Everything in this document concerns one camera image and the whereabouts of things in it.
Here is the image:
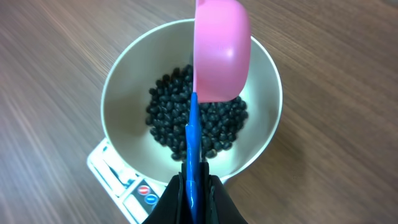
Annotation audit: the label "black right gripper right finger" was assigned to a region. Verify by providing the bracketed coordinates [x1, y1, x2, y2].
[200, 162, 248, 224]

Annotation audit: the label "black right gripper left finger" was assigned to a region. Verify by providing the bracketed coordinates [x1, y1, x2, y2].
[143, 163, 187, 224]

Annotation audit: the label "pink scoop blue handle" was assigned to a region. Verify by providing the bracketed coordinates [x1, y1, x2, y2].
[185, 0, 251, 224]

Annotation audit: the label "white kitchen scale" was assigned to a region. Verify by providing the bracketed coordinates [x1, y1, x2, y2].
[87, 138, 166, 223]

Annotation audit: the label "black beans in bowl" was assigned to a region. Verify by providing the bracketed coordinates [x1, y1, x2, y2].
[146, 65, 249, 162]

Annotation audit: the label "white bowl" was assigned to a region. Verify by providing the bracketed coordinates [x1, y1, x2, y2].
[101, 19, 282, 185]

